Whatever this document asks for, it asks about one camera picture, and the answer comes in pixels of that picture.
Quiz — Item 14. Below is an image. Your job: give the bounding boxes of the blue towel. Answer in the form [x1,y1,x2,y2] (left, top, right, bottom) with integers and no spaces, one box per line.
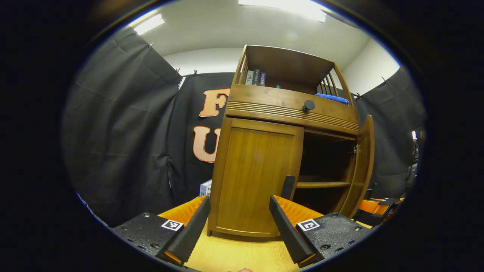
[315,93,350,105]

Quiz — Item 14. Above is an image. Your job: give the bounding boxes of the wooden inner cabinet shelf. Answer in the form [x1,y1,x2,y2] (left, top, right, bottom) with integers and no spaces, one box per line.
[296,176,351,189]

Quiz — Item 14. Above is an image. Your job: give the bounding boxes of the wooden shoe cabinet door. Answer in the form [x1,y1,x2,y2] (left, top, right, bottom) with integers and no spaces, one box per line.
[338,114,375,219]
[216,117,304,238]

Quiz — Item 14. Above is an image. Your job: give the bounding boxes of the wooden double-door shoe cabinet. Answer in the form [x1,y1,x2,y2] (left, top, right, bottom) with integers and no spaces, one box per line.
[207,45,375,239]

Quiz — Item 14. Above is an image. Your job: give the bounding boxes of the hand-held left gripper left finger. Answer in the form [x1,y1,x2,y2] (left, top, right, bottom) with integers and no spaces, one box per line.
[107,195,211,267]

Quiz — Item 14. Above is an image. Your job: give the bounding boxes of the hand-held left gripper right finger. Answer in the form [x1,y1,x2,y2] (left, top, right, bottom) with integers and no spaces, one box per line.
[269,195,379,269]

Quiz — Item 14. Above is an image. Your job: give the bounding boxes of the wooden ribbed drawer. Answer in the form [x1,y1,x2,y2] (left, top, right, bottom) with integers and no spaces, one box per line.
[225,84,360,136]

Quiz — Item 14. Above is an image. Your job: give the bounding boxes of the small white box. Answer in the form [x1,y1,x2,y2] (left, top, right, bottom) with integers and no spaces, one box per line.
[199,179,213,198]

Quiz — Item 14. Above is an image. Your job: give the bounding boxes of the small ceiling light panel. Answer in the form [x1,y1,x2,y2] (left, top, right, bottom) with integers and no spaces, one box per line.
[133,14,165,36]

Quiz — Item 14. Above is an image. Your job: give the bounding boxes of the black door handle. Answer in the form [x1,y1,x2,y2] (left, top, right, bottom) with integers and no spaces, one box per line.
[281,175,296,201]

